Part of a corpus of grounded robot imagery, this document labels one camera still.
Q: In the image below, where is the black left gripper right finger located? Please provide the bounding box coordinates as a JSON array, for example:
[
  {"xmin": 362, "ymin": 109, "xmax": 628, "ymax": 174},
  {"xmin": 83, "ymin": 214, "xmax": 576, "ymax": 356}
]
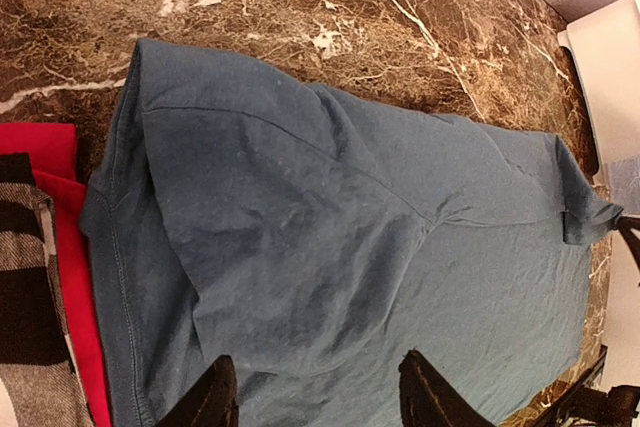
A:
[{"xmin": 399, "ymin": 350, "xmax": 493, "ymax": 427}]

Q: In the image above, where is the black white plaid shirt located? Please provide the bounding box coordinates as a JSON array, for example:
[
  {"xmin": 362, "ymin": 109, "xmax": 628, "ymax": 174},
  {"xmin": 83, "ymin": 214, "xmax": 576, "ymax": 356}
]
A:
[{"xmin": 1, "ymin": 153, "xmax": 94, "ymax": 426}]

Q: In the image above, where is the blue garment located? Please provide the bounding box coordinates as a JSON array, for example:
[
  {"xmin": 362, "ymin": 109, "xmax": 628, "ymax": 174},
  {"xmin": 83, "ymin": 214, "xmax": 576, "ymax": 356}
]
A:
[{"xmin": 81, "ymin": 39, "xmax": 622, "ymax": 426}]

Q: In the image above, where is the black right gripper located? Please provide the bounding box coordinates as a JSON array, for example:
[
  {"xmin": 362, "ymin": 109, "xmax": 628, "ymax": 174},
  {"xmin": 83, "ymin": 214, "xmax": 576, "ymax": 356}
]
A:
[{"xmin": 532, "ymin": 385, "xmax": 639, "ymax": 427}]

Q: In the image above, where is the folded red t-shirt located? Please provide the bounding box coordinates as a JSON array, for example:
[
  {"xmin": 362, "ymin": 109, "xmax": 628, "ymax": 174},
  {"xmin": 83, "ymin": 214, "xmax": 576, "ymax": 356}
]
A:
[{"xmin": 1, "ymin": 123, "xmax": 111, "ymax": 426}]

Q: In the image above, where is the light blue cloth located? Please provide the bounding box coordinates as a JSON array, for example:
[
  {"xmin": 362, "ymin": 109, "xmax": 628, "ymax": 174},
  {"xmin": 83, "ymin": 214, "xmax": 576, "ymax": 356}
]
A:
[{"xmin": 605, "ymin": 157, "xmax": 640, "ymax": 214}]

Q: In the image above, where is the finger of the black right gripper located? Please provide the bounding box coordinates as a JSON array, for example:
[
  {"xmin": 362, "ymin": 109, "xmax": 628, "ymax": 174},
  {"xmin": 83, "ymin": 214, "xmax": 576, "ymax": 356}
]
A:
[{"xmin": 616, "ymin": 216, "xmax": 640, "ymax": 269}]

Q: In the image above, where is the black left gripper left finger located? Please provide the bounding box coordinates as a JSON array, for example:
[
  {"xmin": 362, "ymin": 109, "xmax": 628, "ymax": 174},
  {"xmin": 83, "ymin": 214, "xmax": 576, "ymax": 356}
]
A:
[{"xmin": 159, "ymin": 355, "xmax": 239, "ymax": 427}]

